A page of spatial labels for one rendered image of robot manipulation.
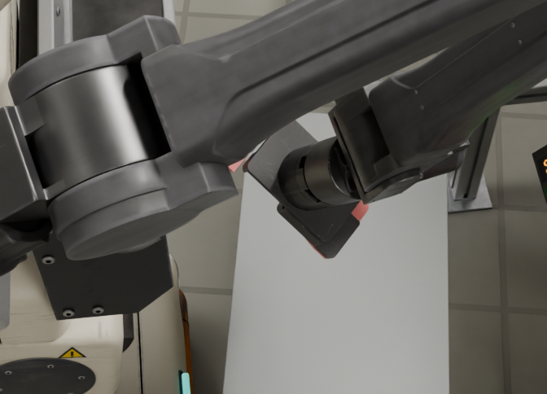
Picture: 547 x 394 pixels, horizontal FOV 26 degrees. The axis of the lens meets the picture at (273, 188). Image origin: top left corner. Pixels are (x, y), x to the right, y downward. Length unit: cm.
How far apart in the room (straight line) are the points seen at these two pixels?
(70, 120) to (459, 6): 21
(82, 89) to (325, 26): 13
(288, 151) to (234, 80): 46
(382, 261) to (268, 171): 34
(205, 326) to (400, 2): 143
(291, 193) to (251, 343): 31
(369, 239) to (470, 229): 74
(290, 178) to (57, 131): 42
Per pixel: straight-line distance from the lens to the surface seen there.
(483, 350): 198
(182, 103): 60
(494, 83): 78
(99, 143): 62
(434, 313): 132
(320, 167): 96
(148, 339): 166
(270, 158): 104
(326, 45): 58
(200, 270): 202
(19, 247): 66
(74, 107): 62
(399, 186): 91
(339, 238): 108
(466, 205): 210
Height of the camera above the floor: 177
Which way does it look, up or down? 58 degrees down
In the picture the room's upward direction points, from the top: straight up
